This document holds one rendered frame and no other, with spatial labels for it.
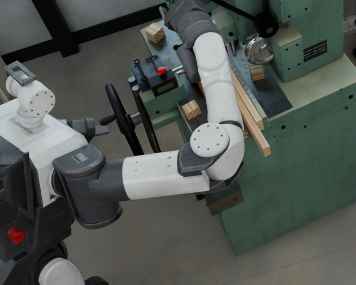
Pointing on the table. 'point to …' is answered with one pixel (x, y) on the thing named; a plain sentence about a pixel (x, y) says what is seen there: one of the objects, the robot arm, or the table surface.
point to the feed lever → (270, 26)
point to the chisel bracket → (225, 25)
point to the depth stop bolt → (231, 42)
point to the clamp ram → (182, 72)
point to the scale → (242, 81)
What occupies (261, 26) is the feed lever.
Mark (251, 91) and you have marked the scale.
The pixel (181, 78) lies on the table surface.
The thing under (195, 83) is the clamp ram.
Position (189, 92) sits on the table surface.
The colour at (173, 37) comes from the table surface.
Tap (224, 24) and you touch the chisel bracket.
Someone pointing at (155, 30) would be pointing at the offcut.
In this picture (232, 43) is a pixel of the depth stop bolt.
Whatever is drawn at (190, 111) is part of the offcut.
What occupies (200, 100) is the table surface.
